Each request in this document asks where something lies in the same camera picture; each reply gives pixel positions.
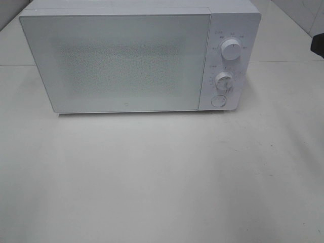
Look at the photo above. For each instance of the white timer knob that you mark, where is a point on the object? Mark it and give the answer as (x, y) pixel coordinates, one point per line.
(224, 82)

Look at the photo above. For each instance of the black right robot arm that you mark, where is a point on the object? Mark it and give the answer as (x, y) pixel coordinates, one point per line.
(317, 45)

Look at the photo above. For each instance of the upper white power knob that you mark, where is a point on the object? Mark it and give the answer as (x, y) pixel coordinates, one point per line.
(231, 49)

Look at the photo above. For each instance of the white microwave door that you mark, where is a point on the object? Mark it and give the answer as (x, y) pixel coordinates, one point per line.
(133, 63)

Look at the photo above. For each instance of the round white door button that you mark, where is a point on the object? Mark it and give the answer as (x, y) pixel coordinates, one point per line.
(218, 101)

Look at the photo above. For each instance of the white microwave oven body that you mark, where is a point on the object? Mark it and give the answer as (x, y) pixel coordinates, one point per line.
(228, 19)

